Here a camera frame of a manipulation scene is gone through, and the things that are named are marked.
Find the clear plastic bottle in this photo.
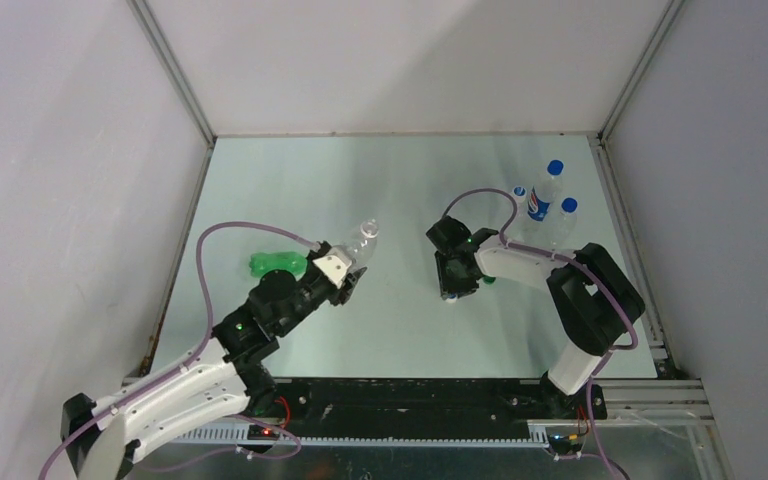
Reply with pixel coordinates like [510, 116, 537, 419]
[341, 219, 380, 271]

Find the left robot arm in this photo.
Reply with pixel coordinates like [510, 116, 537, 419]
[61, 256, 366, 479]

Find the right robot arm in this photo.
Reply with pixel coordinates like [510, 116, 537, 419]
[426, 216, 645, 418]

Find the green plastic bottle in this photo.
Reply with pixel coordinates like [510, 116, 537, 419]
[248, 251, 307, 278]

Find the clear bottle white-blue cap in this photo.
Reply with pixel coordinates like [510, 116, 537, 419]
[510, 185, 529, 228]

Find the pepsi bottle blue cap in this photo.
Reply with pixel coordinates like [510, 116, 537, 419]
[525, 159, 565, 225]

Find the clear bottle blue cap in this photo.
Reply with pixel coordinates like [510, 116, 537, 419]
[532, 197, 579, 250]

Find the left circuit board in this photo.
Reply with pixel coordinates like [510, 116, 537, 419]
[246, 425, 282, 441]

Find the circuit board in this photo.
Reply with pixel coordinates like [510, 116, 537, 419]
[548, 434, 583, 456]
[246, 425, 282, 441]

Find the right circuit board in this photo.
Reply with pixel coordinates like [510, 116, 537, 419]
[548, 434, 583, 456]

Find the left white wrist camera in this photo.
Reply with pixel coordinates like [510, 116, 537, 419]
[313, 245, 355, 289]

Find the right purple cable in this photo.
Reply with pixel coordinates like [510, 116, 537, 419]
[442, 188, 640, 480]

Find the purple cable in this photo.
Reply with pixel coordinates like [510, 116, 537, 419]
[38, 221, 322, 480]
[442, 188, 640, 480]

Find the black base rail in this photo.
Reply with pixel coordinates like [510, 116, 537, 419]
[243, 377, 608, 441]

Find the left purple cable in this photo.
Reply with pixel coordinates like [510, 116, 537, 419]
[38, 221, 322, 480]

